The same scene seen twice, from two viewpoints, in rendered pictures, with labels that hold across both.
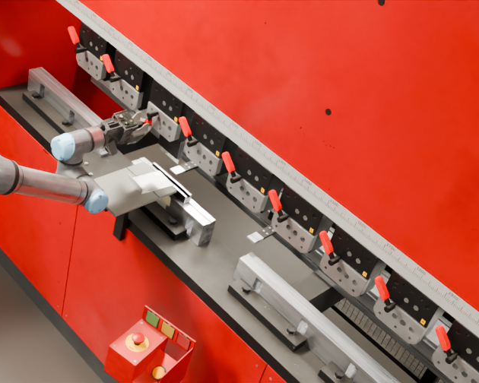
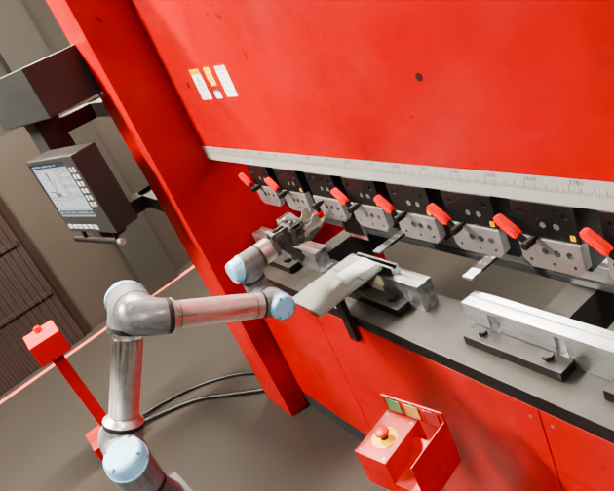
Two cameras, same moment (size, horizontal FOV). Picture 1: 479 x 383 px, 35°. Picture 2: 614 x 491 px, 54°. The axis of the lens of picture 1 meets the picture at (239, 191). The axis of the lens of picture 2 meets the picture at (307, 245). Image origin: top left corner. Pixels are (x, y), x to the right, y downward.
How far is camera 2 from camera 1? 0.92 m
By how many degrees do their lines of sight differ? 28
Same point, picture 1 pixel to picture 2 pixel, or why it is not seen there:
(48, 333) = not seen: hidden behind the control
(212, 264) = (444, 323)
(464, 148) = not seen: outside the picture
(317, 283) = (576, 293)
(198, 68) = (318, 132)
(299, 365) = (575, 395)
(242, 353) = (510, 408)
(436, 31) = not seen: outside the picture
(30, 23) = (234, 196)
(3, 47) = (221, 225)
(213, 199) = (503, 279)
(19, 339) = (349, 477)
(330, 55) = (381, 14)
